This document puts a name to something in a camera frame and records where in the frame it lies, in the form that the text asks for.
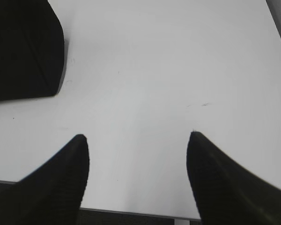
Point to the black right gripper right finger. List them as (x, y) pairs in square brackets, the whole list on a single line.
[(225, 192)]

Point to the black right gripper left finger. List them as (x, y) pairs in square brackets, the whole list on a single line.
[(53, 193)]

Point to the black bag with tan handles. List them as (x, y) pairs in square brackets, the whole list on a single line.
[(32, 50)]

